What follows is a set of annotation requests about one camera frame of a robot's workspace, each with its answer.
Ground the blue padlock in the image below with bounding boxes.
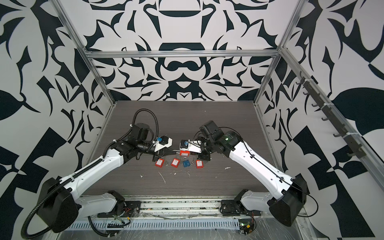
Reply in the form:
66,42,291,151
182,157,191,168

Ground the black cable left base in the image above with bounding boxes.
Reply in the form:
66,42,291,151
87,209,132,238

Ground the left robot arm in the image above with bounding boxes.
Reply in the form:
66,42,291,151
21,109,174,240

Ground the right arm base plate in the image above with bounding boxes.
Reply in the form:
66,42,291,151
219,200,261,217

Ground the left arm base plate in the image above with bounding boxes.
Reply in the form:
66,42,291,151
97,201,142,218

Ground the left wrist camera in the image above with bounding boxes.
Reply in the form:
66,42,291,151
154,136,173,152

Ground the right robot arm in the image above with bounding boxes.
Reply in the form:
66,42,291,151
200,121,310,227

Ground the wall hook rack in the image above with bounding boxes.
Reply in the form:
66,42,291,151
297,73,367,159

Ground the white cable duct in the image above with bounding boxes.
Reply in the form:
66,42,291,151
65,218,241,232

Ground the red padlock long shackle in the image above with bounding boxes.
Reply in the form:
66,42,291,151
171,159,180,168

